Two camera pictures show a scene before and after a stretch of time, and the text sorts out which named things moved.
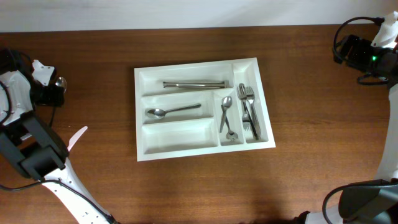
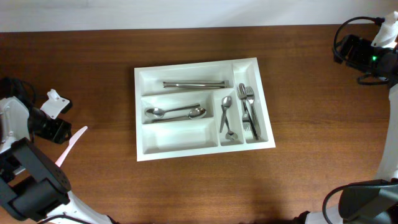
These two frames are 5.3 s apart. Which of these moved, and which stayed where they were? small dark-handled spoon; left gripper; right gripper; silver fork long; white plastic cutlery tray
Moved: left gripper
Stayed: silver fork long; small dark-handled spoon; right gripper; white plastic cutlery tray
